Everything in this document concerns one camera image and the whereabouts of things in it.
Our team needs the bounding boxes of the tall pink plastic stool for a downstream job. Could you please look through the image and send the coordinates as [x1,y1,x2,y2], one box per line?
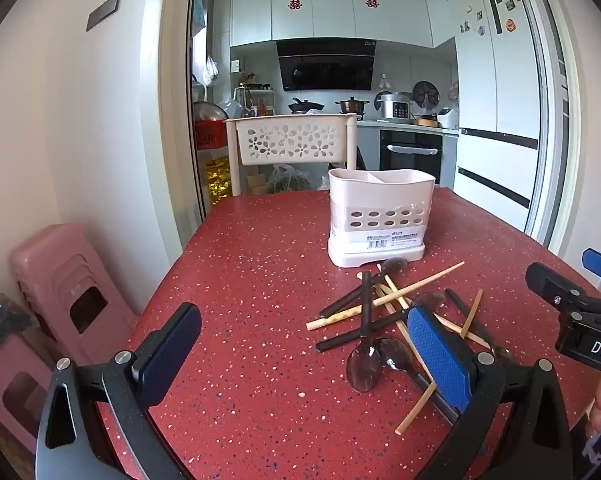
[9,223,141,366]

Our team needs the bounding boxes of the gold foil bag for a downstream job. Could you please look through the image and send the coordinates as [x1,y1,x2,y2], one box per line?
[206,157,234,206]

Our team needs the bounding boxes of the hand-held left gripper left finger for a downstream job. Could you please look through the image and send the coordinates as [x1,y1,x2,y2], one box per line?
[34,302,202,480]

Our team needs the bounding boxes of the black built-in oven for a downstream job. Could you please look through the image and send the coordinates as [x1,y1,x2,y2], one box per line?
[379,129,444,173]

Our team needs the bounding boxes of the grey kitchen base cabinet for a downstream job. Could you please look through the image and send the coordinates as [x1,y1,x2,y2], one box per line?
[355,120,461,191]

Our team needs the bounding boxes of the white cutlery holder basket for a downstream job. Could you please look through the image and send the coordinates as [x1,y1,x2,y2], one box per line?
[327,168,437,267]

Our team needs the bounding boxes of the bamboo chopstick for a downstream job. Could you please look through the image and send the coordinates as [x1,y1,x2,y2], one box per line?
[377,263,434,376]
[459,288,484,338]
[395,382,439,435]
[307,261,466,332]
[375,285,490,347]

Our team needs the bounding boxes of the white spice rack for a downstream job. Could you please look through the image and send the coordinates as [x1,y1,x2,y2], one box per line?
[233,85,276,117]

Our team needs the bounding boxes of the white refrigerator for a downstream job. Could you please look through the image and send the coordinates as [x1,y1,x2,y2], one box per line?
[445,0,546,233]

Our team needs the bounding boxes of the white sliding door frame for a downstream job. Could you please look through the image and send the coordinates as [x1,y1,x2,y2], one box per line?
[523,0,589,256]

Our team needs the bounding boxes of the brown cooking pot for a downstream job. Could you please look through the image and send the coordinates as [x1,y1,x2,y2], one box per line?
[335,96,371,115]

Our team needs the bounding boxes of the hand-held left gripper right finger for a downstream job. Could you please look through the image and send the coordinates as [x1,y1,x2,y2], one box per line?
[407,305,575,480]

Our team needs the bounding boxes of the black range hood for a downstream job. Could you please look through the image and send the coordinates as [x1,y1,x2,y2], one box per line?
[275,38,379,92]

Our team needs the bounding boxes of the black wok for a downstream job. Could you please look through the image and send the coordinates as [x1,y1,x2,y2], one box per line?
[287,97,326,114]

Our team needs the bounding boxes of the round dark divided tray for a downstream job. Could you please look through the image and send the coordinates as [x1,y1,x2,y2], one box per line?
[411,80,440,110]

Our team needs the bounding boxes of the white upper kitchen cabinets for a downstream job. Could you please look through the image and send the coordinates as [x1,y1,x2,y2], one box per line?
[229,0,456,48]

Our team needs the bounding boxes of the red plastic crate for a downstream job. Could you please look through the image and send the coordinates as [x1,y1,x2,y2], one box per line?
[194,120,228,151]

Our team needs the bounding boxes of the white rice cooker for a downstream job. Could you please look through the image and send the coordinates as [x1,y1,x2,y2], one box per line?
[375,91,414,123]

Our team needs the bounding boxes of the black plastic bag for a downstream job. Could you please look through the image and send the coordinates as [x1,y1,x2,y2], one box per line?
[0,294,38,361]

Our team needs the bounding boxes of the group of fridge magnets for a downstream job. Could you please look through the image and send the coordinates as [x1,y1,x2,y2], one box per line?
[458,0,524,36]

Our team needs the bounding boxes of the bag of green vegetables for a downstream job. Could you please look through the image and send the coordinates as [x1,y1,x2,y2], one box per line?
[268,164,314,193]

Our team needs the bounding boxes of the dark wall switch panel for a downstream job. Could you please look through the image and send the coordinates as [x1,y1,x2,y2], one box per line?
[86,0,122,31]

